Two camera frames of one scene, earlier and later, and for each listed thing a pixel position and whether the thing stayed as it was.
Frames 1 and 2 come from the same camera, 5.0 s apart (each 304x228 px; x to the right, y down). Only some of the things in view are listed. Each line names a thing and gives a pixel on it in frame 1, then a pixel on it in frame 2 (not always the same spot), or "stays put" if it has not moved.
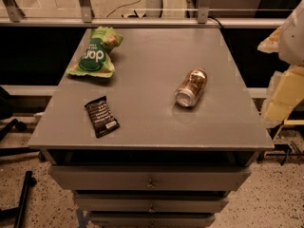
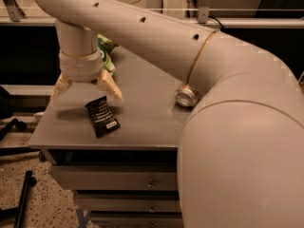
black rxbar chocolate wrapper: [102, 117] stays put
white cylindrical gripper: [294, 38] -> [81, 66]
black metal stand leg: [17, 214] stays put
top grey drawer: [146, 178] stays put
